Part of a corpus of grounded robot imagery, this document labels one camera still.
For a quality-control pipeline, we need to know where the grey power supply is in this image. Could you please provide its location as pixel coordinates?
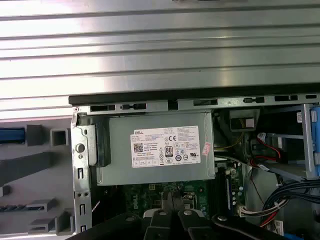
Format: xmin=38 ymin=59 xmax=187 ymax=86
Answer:
xmin=96 ymin=112 xmax=216 ymax=187

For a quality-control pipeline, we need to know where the green motherboard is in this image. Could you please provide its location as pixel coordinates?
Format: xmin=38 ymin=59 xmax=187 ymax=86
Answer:
xmin=98 ymin=159 xmax=247 ymax=226

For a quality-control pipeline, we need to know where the grey parts rack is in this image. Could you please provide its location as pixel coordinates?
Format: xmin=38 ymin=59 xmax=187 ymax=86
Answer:
xmin=0 ymin=123 xmax=76 ymax=236

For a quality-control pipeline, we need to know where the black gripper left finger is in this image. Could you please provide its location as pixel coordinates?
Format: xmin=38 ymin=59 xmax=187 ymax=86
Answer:
xmin=66 ymin=191 xmax=176 ymax=240

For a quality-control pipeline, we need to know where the blue RAM stick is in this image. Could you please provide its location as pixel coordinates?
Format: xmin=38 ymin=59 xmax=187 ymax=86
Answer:
xmin=0 ymin=204 xmax=27 ymax=213

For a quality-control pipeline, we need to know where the black cable bundle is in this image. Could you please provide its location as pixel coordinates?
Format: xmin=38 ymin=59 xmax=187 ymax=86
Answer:
xmin=259 ymin=180 xmax=320 ymax=227

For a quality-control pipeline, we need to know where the blue drive latch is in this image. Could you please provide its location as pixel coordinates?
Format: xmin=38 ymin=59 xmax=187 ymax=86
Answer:
xmin=309 ymin=104 xmax=320 ymax=176

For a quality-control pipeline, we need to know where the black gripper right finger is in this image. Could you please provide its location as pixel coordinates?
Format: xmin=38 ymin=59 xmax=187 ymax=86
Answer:
xmin=173 ymin=192 xmax=286 ymax=240

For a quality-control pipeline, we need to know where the black PC case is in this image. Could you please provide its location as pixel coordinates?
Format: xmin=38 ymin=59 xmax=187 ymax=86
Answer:
xmin=68 ymin=91 xmax=320 ymax=240

